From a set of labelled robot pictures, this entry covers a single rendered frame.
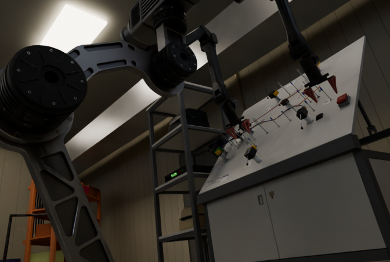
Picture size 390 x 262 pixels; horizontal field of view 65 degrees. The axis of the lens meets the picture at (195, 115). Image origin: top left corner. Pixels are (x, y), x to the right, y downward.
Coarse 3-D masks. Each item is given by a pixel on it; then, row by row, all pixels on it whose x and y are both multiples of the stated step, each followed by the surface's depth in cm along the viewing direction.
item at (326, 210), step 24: (312, 168) 152; (336, 168) 142; (288, 192) 161; (312, 192) 150; (336, 192) 140; (360, 192) 131; (288, 216) 159; (312, 216) 148; (336, 216) 138; (360, 216) 130; (288, 240) 157; (312, 240) 146; (336, 240) 137; (360, 240) 128
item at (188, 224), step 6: (186, 210) 237; (198, 210) 229; (180, 216) 240; (186, 216) 235; (204, 216) 230; (180, 222) 236; (186, 222) 230; (192, 222) 225; (204, 222) 227; (180, 228) 234; (186, 228) 230
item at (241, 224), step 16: (240, 192) 190; (256, 192) 179; (208, 208) 213; (224, 208) 200; (240, 208) 188; (256, 208) 178; (224, 224) 198; (240, 224) 186; (256, 224) 176; (272, 224) 167; (224, 240) 196; (240, 240) 184; (256, 240) 174; (272, 240) 165; (224, 256) 193; (240, 256) 182; (256, 256) 173; (272, 256) 164
